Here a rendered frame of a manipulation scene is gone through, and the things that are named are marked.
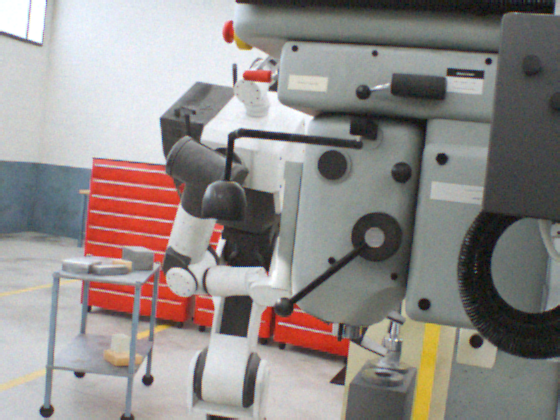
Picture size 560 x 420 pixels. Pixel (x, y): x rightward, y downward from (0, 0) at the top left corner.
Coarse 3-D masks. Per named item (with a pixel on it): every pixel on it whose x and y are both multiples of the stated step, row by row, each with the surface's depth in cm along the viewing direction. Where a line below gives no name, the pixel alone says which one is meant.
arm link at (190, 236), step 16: (176, 224) 159; (192, 224) 156; (208, 224) 157; (176, 240) 160; (192, 240) 159; (208, 240) 163; (176, 256) 161; (192, 256) 162; (176, 272) 162; (176, 288) 165; (192, 288) 162
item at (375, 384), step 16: (368, 368) 158; (384, 368) 155; (400, 368) 156; (416, 368) 162; (352, 384) 145; (368, 384) 145; (384, 384) 145; (400, 384) 147; (352, 400) 145; (368, 400) 144; (384, 400) 143; (400, 400) 142; (352, 416) 145; (368, 416) 144; (384, 416) 143; (400, 416) 142
